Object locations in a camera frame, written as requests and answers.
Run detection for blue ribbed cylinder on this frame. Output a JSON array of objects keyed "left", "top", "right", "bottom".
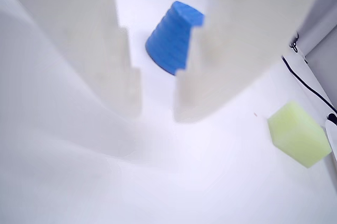
[{"left": 145, "top": 0, "right": 205, "bottom": 76}]

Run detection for long black cable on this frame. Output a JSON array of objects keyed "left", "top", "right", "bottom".
[{"left": 281, "top": 55, "right": 337, "bottom": 114}]

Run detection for pale yellow foam block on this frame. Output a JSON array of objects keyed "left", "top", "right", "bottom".
[{"left": 267, "top": 100, "right": 333, "bottom": 169}]

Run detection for tangled black speaker cables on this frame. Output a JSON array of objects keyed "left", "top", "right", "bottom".
[{"left": 289, "top": 31, "right": 300, "bottom": 53}]

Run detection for white round plate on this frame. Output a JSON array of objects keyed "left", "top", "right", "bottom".
[{"left": 325, "top": 118, "right": 337, "bottom": 161}]

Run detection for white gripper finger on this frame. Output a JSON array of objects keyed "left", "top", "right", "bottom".
[
  {"left": 0, "top": 0, "right": 143, "bottom": 119},
  {"left": 173, "top": 0, "right": 333, "bottom": 124}
]

